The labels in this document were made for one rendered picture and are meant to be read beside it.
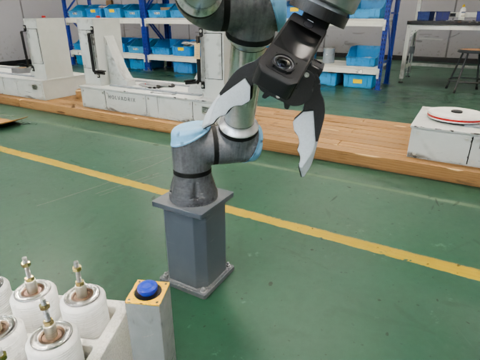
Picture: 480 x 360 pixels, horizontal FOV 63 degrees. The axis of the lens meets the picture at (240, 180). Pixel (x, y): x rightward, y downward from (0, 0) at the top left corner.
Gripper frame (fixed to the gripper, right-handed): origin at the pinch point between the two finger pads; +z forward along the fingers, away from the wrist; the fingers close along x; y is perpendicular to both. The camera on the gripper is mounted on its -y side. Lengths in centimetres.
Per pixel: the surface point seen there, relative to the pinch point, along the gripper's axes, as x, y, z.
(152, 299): 5.6, 5.9, 38.7
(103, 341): 12, 6, 56
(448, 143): -87, 170, 16
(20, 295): 33, 7, 57
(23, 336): 26, -1, 57
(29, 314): 29, 5, 58
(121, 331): 10, 12, 58
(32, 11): 490, 611, 191
